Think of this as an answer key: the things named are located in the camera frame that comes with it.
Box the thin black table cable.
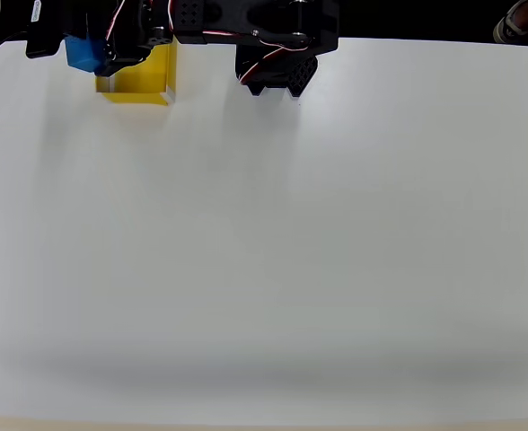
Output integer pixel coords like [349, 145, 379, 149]
[0, 30, 30, 63]

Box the yellow open box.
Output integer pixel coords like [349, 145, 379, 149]
[94, 35, 179, 108]

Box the grey sandal shoe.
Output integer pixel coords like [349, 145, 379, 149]
[491, 0, 528, 47]

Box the blue cube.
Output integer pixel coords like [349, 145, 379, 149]
[64, 35, 109, 75]

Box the white red servo wire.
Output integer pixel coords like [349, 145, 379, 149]
[104, 0, 128, 47]
[200, 28, 312, 85]

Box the black webcam on gripper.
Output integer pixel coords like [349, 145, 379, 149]
[24, 0, 68, 60]

